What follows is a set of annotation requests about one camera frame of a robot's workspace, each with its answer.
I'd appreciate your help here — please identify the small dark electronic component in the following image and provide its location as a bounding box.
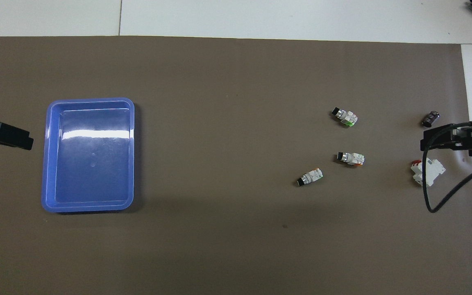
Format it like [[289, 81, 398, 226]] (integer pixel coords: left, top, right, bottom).
[[422, 110, 441, 128]]

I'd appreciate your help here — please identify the white breaker with red lever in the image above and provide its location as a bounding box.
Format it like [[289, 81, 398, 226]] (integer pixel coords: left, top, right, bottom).
[[411, 158, 446, 187]]

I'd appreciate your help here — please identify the blue plastic tray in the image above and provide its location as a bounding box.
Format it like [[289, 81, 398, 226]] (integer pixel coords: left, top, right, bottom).
[[41, 98, 135, 213]]

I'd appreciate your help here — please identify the white green push button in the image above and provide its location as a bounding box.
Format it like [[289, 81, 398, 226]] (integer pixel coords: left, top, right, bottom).
[[336, 151, 365, 168]]

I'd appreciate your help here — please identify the white orange push button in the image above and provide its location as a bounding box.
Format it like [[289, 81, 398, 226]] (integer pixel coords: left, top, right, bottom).
[[331, 107, 359, 128]]

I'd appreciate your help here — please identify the brown table mat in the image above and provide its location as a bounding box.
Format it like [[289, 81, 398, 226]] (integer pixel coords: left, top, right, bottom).
[[0, 36, 472, 295]]

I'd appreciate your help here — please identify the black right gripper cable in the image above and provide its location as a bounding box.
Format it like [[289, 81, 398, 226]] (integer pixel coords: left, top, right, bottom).
[[422, 122, 472, 213]]

